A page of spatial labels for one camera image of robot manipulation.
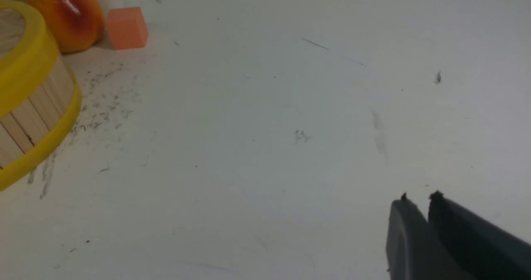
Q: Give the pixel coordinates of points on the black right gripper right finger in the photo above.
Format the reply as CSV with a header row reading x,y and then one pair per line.
x,y
479,247

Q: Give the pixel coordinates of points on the yellow bamboo steamer basket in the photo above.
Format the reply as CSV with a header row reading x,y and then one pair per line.
x,y
40,96

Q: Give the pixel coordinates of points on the orange red toy pear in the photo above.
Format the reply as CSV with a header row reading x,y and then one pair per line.
x,y
75,24

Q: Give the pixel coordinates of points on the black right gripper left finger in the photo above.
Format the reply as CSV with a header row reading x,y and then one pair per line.
x,y
412,248

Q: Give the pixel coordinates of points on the orange cube block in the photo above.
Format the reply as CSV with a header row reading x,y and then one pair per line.
x,y
126,28

